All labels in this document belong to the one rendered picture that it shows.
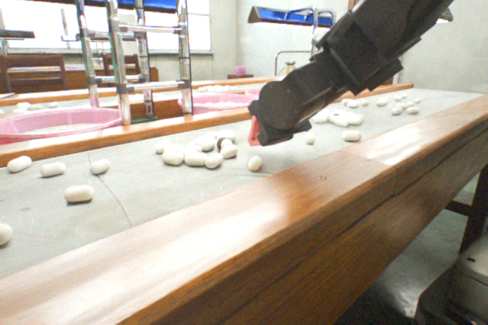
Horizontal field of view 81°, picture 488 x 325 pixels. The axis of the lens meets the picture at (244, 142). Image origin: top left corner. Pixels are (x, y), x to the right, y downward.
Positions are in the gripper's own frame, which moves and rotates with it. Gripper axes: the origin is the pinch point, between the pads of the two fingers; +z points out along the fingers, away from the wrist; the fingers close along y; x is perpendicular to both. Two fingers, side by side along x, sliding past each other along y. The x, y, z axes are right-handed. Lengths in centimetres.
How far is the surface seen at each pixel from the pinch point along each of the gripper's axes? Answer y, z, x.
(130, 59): -74, 197, -174
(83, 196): 27.5, 0.1, 1.6
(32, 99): 24, 68, -55
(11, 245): 34.6, -2.5, 5.0
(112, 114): 11.1, 32.6, -26.3
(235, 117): -11.7, 15.2, -11.8
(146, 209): 22.6, -4.0, 6.1
